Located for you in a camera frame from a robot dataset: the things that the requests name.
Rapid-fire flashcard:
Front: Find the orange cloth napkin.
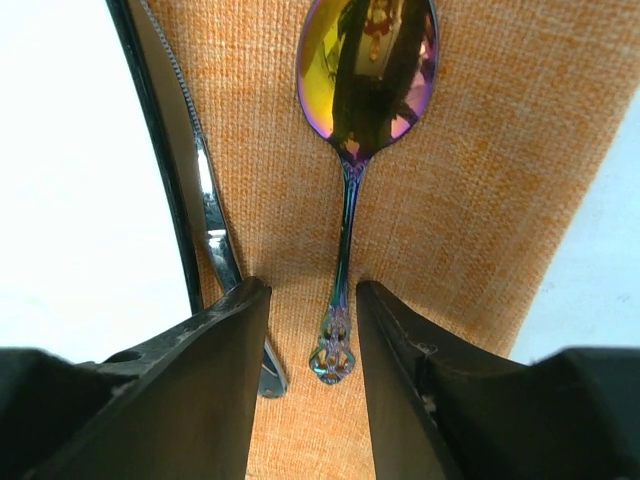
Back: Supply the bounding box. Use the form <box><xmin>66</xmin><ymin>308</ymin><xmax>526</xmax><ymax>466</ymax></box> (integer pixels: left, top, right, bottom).
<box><xmin>151</xmin><ymin>1</ymin><xmax>639</xmax><ymax>479</ymax></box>

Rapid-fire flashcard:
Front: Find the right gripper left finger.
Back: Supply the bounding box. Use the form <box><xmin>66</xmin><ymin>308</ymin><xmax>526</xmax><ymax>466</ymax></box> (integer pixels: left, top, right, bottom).
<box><xmin>1</xmin><ymin>278</ymin><xmax>271</xmax><ymax>479</ymax></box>

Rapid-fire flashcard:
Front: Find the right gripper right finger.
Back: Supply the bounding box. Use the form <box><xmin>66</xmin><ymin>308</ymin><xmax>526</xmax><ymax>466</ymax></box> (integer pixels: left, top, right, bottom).
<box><xmin>356</xmin><ymin>281</ymin><xmax>639</xmax><ymax>479</ymax></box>

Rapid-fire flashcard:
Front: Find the copper bowl spoon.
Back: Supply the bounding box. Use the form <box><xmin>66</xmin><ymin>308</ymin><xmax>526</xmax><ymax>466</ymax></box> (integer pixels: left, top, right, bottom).
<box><xmin>296</xmin><ymin>0</ymin><xmax>439</xmax><ymax>385</ymax></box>

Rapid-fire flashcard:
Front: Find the silver table knife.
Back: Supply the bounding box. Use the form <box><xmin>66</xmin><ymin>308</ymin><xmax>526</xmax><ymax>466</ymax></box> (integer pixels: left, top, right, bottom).
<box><xmin>129</xmin><ymin>0</ymin><xmax>289</xmax><ymax>400</ymax></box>

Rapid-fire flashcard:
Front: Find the white square plate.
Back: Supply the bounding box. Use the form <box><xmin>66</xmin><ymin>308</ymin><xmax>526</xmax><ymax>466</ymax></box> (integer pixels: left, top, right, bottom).
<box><xmin>1</xmin><ymin>1</ymin><xmax>191</xmax><ymax>362</ymax></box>

